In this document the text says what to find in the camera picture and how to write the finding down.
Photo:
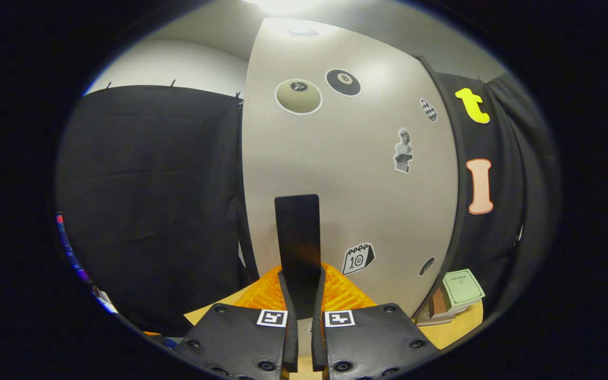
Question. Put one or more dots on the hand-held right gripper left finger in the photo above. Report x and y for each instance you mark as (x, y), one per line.
(230, 338)

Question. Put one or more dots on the green booklet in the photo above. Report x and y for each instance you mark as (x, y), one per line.
(462, 289)

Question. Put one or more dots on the black backdrop cloth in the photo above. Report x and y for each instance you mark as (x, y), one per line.
(151, 184)

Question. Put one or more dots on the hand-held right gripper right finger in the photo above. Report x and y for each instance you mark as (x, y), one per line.
(378, 338)

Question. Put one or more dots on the large ceiling light panel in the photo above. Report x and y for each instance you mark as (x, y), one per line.
(283, 5)

